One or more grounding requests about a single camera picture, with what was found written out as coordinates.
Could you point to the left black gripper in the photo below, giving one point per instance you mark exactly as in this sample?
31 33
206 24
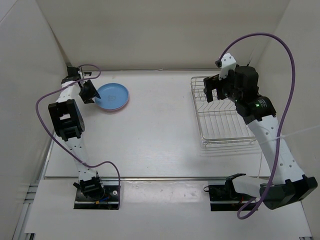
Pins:
93 93

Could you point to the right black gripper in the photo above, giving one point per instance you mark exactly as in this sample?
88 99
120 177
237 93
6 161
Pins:
214 83

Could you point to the blue plate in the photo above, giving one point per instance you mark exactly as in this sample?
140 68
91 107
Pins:
113 91

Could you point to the pink plate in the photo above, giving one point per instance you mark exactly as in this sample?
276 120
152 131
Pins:
112 105

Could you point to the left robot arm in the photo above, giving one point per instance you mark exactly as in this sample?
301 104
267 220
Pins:
69 125

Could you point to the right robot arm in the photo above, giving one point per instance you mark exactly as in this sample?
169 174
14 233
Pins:
287 183

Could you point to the wire dish rack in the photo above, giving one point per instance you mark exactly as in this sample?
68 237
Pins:
218 122

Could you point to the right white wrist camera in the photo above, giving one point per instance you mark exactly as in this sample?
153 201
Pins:
226 63

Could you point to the white cable tie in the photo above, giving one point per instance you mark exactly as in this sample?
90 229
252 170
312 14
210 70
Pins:
291 134

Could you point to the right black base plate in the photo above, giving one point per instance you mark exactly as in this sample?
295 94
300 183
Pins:
221 201

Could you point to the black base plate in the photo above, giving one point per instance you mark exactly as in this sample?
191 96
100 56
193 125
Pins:
109 200
221 201

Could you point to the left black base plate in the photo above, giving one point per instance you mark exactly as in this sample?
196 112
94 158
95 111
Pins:
109 200

